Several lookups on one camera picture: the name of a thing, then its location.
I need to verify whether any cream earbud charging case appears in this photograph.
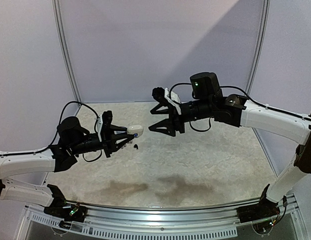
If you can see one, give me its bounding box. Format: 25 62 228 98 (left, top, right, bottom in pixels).
126 124 144 138

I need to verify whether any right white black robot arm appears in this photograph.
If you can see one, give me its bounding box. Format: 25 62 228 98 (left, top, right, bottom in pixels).
149 72 311 204

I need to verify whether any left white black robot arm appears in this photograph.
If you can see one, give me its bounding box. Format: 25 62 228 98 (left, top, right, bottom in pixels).
0 112 144 207

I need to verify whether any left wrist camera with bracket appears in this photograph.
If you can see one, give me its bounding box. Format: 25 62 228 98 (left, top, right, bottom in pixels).
96 110 113 142

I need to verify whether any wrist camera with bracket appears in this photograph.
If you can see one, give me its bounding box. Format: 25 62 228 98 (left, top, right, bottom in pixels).
96 110 113 142
152 87 182 106

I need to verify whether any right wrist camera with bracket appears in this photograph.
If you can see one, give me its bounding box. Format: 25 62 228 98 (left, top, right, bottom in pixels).
152 87 182 106

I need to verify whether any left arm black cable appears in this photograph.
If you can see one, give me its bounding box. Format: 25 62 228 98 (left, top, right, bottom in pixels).
0 100 103 162

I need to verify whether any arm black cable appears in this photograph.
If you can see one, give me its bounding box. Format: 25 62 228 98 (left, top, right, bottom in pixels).
170 82 311 132
0 100 103 162

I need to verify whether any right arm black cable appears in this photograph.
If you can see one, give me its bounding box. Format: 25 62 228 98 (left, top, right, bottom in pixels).
170 82 311 132

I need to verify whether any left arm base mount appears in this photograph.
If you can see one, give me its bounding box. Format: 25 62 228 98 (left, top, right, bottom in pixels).
44 200 88 223

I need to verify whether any right aluminium frame post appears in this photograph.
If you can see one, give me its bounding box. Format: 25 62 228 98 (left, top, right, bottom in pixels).
245 0 270 93

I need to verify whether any aluminium frame post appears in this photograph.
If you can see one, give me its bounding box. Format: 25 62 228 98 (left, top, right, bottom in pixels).
52 0 82 102
245 0 270 93

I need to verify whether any aluminium front rail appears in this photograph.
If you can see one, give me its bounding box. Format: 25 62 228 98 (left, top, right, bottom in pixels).
18 194 307 240

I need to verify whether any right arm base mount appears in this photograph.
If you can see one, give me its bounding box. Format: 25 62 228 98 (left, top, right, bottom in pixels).
236 197 288 226

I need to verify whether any left aluminium frame post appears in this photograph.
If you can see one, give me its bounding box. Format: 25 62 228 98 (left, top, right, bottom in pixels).
52 0 82 102

